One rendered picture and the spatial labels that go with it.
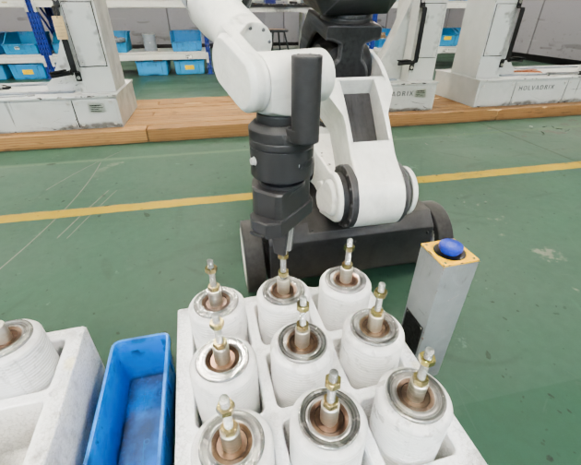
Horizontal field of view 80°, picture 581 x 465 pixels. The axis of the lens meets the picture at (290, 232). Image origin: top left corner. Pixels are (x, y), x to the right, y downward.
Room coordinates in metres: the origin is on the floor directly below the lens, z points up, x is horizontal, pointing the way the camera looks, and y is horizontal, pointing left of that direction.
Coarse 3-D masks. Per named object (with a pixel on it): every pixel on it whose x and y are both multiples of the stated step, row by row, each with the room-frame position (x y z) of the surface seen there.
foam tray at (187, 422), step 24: (312, 288) 0.55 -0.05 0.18; (312, 312) 0.48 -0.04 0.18; (192, 336) 0.42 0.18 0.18; (336, 336) 0.42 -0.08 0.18; (264, 360) 0.37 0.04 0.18; (336, 360) 0.37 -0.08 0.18; (408, 360) 0.37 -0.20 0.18; (264, 384) 0.33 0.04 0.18; (192, 408) 0.29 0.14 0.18; (264, 408) 0.30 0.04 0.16; (288, 408) 0.29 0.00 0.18; (192, 432) 0.25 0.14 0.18; (288, 432) 0.27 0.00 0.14; (456, 432) 0.25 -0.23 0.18; (288, 456) 0.22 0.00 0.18; (456, 456) 0.22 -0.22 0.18; (480, 456) 0.22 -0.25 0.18
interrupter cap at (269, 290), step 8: (272, 280) 0.49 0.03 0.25; (296, 280) 0.49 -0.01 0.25; (264, 288) 0.46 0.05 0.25; (272, 288) 0.47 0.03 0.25; (296, 288) 0.47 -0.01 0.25; (264, 296) 0.44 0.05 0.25; (272, 296) 0.44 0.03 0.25; (280, 296) 0.45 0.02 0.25; (288, 296) 0.45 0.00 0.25; (296, 296) 0.44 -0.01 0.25; (280, 304) 0.42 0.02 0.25; (288, 304) 0.43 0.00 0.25
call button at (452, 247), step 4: (444, 240) 0.51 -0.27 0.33; (448, 240) 0.50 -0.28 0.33; (452, 240) 0.50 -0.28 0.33; (440, 244) 0.49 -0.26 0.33; (444, 244) 0.49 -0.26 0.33; (448, 244) 0.49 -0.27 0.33; (452, 244) 0.49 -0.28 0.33; (456, 244) 0.49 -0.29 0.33; (460, 244) 0.49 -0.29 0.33; (440, 248) 0.49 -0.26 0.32; (444, 248) 0.48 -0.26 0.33; (448, 248) 0.48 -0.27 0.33; (452, 248) 0.48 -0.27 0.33; (456, 248) 0.48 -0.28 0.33; (460, 248) 0.48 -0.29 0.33; (444, 252) 0.49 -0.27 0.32; (448, 252) 0.48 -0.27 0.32; (452, 252) 0.47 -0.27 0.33; (456, 252) 0.47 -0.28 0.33; (460, 252) 0.48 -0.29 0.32
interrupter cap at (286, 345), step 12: (312, 324) 0.38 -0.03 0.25; (288, 336) 0.36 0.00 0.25; (312, 336) 0.36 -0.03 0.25; (324, 336) 0.36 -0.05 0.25; (288, 348) 0.34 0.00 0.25; (300, 348) 0.34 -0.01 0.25; (312, 348) 0.34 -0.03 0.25; (324, 348) 0.33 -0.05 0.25; (288, 360) 0.32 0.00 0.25; (300, 360) 0.31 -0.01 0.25; (312, 360) 0.31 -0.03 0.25
